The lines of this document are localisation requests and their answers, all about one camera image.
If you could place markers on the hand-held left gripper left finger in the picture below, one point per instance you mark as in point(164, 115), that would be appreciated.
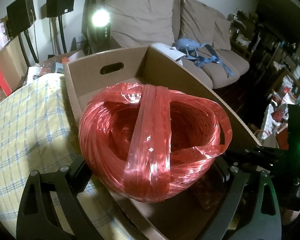
point(81, 177)

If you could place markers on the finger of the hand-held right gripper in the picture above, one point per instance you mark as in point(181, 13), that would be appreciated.
point(242, 154)

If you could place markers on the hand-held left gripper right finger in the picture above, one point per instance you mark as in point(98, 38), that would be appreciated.
point(227, 180)

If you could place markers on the brown cardboard box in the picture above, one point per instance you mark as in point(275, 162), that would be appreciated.
point(190, 85)

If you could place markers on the person's right forearm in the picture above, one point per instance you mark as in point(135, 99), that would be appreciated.
point(290, 217)

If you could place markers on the cluttered low table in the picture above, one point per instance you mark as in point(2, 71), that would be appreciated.
point(277, 112)

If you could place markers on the yellow checked tablecloth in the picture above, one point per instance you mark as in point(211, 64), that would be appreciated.
point(27, 130)

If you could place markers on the brown sofa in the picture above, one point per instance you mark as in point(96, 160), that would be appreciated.
point(222, 72)

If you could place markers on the cardboard box of clutter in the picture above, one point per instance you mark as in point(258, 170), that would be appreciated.
point(47, 67)

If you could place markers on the cluttered dark shelf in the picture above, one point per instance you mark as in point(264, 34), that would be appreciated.
point(277, 42)

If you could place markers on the small brown sofa cushion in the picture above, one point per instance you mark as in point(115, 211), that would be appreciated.
point(222, 35)

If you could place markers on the white rounded appliance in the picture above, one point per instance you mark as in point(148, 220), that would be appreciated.
point(167, 52)

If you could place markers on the large plain brown carton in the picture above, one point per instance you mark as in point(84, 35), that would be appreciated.
point(10, 62)

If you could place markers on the black speaker stand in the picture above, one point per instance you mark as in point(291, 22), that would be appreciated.
point(62, 35)
point(28, 47)

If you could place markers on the black lamp with bright light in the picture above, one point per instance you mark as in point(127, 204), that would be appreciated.
point(102, 27)

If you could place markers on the large brown sofa cushion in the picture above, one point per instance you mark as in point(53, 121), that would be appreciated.
point(140, 15)

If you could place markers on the black speaker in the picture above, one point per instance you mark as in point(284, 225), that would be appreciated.
point(21, 15)
point(60, 0)

